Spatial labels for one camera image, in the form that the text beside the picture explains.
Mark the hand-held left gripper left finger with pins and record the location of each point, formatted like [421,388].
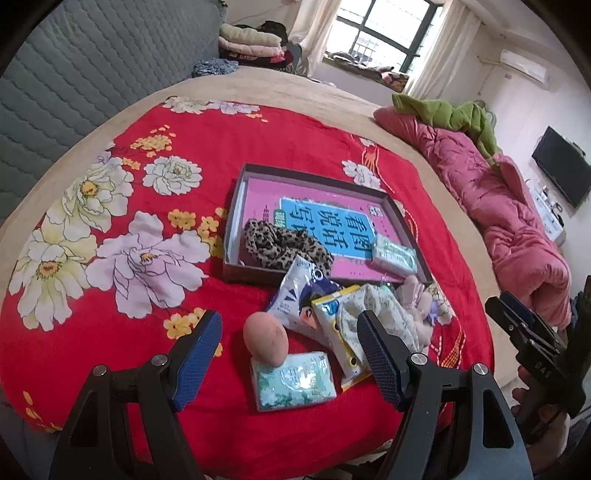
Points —
[198,360]

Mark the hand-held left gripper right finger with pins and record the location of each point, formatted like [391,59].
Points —
[376,360]

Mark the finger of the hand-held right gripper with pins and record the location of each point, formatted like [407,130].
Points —
[517,302]
[517,325]

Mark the white floral scrunchie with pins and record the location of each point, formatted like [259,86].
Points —
[392,314]

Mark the peach makeup sponge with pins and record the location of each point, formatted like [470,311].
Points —
[264,339]

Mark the plush bear with pink bow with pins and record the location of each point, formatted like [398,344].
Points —
[411,290]

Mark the green tissue packet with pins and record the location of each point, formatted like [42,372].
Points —
[395,254]
[295,383]

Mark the brown cardboard box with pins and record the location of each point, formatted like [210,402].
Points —
[233,240]

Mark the person's right hand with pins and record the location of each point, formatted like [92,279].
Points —
[549,438]

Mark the yellow and white packet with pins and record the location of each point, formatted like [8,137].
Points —
[332,318]

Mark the plush bear with purple bow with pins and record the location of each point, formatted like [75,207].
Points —
[434,318]

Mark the white cabinet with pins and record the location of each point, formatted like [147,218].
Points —
[549,212]

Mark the white blue snack packet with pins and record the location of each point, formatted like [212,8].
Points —
[288,295]

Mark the pink quilt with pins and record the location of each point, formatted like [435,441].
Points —
[461,184]

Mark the leopard print scrunchie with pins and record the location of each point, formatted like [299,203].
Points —
[272,244]

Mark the pink book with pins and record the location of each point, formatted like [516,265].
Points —
[268,194]

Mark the green blanket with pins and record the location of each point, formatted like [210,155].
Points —
[438,110]

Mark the red floral blanket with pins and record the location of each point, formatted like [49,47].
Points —
[300,138]

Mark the white air conditioner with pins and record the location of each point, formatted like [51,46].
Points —
[524,64]

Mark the cream curtain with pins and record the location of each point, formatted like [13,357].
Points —
[314,32]
[443,50]

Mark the patterned windowsill blanket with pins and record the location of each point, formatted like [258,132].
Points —
[369,69]

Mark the blue patterned cloth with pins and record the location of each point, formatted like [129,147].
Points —
[214,68]

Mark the dark framed window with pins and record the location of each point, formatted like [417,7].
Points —
[383,27]

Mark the grey quilted headboard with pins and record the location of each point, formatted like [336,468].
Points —
[92,69]

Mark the pink folded blanket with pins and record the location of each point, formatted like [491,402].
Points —
[258,52]

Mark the dark red garment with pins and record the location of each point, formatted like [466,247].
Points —
[290,57]

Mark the cream folded blanket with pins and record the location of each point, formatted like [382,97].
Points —
[249,37]

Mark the black garment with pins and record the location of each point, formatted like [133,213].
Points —
[272,27]

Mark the black wall television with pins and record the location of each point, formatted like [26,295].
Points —
[561,166]

